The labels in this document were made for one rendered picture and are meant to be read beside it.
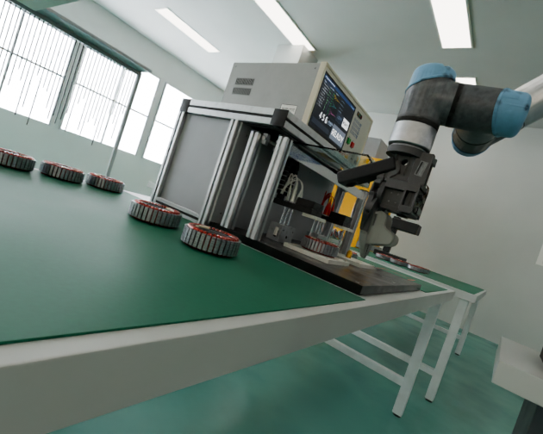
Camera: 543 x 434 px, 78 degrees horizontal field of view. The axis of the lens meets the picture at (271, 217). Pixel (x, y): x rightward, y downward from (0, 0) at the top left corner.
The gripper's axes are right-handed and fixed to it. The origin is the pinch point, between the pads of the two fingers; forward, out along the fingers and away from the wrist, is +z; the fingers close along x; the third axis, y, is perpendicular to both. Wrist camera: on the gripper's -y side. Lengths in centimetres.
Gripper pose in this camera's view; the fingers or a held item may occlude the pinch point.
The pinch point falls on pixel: (361, 250)
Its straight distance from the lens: 65.7
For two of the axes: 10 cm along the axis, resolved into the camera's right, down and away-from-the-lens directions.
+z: -3.2, 9.5, 0.3
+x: 5.5, 1.7, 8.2
